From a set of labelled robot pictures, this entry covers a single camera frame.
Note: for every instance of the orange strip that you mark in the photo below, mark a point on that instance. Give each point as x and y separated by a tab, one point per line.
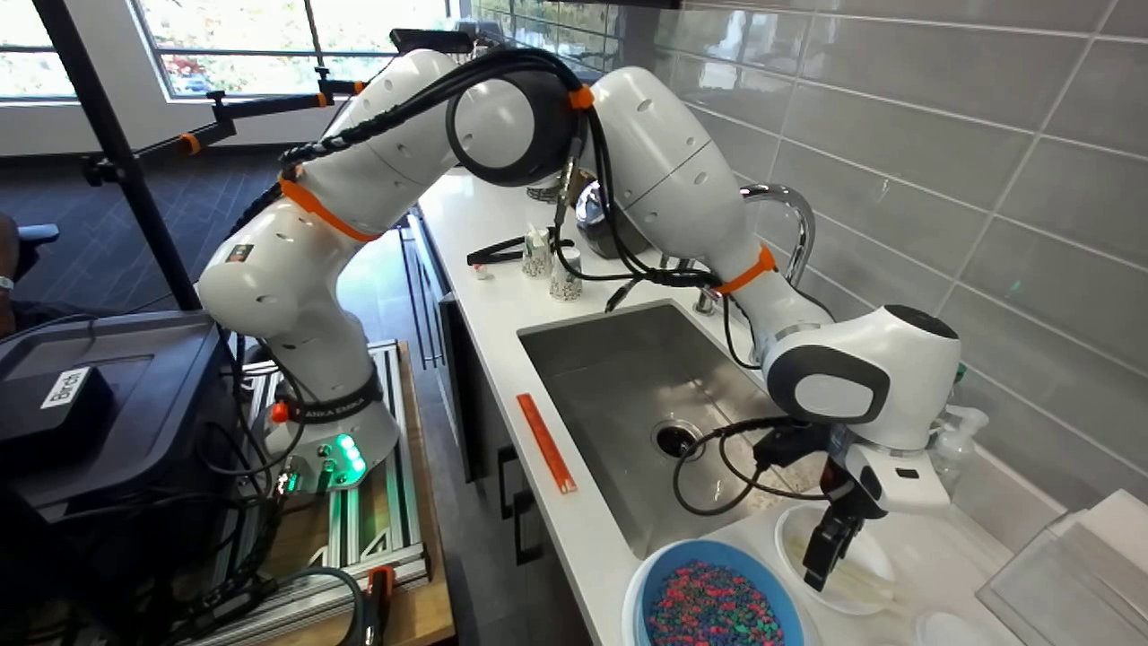
548	443

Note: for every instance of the clear plastic bottle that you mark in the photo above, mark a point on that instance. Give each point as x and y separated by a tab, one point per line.
968	432

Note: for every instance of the black tripod pole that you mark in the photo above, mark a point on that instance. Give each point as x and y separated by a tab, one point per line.
120	155

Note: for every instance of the black equipment case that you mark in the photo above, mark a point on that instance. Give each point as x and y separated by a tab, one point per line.
120	417

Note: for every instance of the blue bowl of coloured beads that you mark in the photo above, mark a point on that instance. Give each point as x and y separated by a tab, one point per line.
714	603

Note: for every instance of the wooden board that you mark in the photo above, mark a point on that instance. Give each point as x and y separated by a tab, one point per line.
427	596

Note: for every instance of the dark counter cabinet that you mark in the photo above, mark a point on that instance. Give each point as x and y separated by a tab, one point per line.
454	360

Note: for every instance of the white plastic bowl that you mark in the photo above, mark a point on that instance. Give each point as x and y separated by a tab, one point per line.
866	577

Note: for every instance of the small chrome faucet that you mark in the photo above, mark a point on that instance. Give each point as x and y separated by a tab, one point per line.
710	298

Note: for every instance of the tall chrome faucet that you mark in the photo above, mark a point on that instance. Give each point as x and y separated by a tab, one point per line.
797	220

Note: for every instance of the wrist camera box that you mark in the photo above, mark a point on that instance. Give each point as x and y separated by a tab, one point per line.
915	480

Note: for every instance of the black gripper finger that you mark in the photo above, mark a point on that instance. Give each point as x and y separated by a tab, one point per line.
853	535
822	557

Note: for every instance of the aluminium frame base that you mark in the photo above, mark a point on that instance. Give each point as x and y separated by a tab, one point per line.
381	503

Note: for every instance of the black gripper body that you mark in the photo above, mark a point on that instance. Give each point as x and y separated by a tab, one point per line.
853	490

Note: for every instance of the black tongs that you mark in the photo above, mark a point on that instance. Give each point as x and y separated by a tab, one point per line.
497	254

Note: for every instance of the stainless steel sink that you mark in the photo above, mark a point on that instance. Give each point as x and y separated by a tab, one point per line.
610	381

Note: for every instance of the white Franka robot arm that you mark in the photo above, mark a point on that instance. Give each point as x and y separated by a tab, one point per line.
669	155

